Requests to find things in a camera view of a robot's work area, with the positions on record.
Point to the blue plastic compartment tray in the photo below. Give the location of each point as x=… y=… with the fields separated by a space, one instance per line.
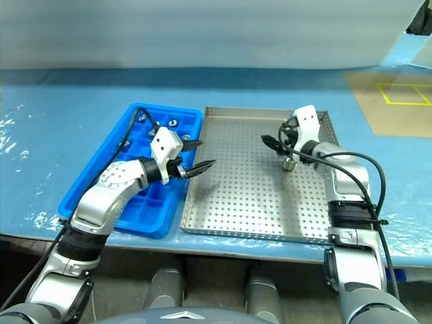
x=152 y=209

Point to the metal roller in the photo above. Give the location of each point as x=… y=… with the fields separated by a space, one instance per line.
x=185 y=136
x=289 y=164
x=150 y=132
x=141 y=118
x=173 y=122
x=123 y=143

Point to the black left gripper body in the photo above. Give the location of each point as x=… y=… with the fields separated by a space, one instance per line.
x=177 y=170

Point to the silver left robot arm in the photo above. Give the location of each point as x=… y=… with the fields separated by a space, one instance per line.
x=108 y=199

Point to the perforated steel tray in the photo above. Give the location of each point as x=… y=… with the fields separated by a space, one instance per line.
x=243 y=202

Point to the grey rounded knee cover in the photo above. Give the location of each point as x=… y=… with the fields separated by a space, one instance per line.
x=261 y=293
x=165 y=287

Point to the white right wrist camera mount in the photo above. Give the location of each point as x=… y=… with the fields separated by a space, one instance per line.
x=308 y=126

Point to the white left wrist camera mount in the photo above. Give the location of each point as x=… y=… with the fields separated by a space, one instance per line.
x=165 y=141

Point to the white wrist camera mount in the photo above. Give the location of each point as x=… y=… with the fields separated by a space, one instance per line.
x=165 y=141
x=308 y=126

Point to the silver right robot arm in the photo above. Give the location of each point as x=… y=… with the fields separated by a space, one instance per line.
x=351 y=175

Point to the dark fabric object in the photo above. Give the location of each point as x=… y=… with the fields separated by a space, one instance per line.
x=422 y=20

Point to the grey robot torso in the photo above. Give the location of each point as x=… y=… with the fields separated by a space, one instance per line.
x=152 y=317

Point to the brown cardboard sheet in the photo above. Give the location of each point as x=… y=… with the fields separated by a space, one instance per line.
x=405 y=121

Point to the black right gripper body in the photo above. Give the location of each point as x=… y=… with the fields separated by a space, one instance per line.
x=291 y=135

